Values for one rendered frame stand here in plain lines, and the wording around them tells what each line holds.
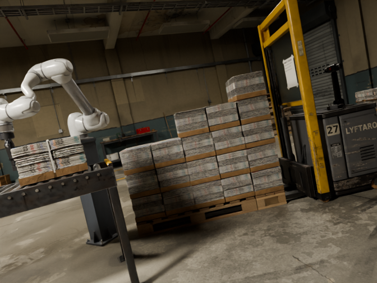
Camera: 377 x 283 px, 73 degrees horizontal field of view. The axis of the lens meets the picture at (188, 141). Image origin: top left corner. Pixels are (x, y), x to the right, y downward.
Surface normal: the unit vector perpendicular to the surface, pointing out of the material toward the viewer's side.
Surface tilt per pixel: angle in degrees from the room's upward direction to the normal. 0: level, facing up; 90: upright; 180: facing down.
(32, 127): 90
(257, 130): 90
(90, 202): 90
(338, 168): 90
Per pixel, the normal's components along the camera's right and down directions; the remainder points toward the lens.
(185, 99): 0.36, 0.00
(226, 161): 0.05, 0.06
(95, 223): -0.53, 0.18
